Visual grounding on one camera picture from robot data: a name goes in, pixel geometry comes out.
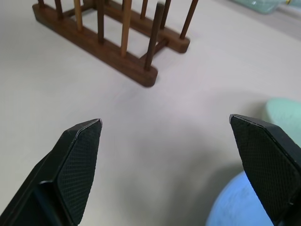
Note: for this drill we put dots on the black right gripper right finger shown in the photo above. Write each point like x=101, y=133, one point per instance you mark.
x=268, y=164

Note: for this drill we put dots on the wooden dish rack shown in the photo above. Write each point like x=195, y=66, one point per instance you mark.
x=113, y=49

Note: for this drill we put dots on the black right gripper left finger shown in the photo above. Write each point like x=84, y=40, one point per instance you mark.
x=73, y=174

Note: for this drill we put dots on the pale green transparent container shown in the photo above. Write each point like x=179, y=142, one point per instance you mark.
x=261, y=5

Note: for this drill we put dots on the blue plate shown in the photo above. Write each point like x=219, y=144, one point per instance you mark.
x=235, y=204

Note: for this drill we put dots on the green plate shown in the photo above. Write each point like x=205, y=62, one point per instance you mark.
x=285, y=111

